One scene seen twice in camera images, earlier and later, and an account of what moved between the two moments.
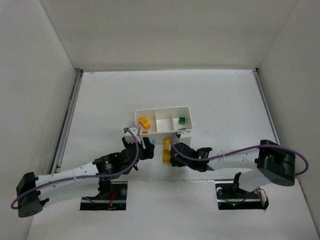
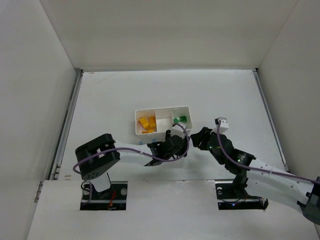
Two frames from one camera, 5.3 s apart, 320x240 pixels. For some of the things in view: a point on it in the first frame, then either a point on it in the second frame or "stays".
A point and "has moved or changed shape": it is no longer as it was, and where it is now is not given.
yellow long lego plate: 166,155 has moved or changed shape
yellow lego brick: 167,143 has moved or changed shape
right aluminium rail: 256,73 stays
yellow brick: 145,123 stays
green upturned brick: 182,120 stays
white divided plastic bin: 175,123 stays
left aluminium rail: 59,149 stays
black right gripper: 178,155 -> 202,137
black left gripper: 139,149 -> 178,142
